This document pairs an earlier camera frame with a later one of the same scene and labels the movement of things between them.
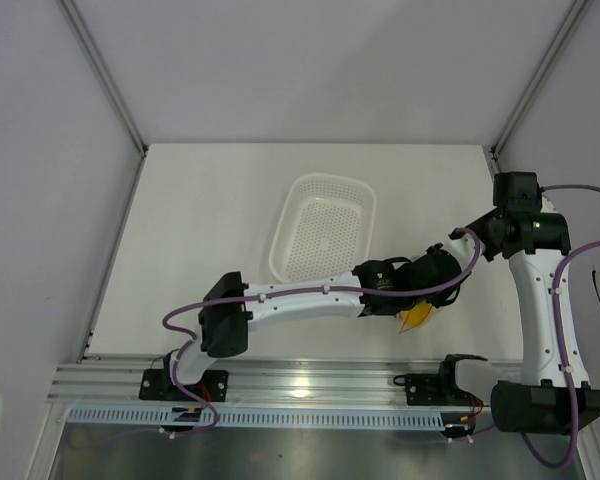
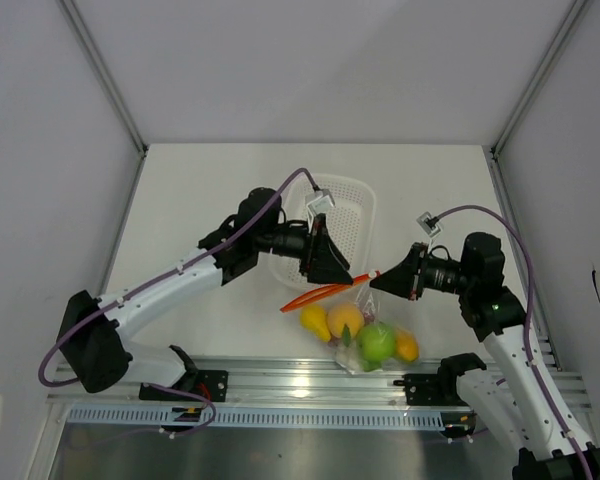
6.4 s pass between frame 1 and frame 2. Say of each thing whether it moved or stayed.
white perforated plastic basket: stayed
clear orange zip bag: moved
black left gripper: moved
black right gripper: moved
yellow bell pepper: moved
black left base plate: stayed
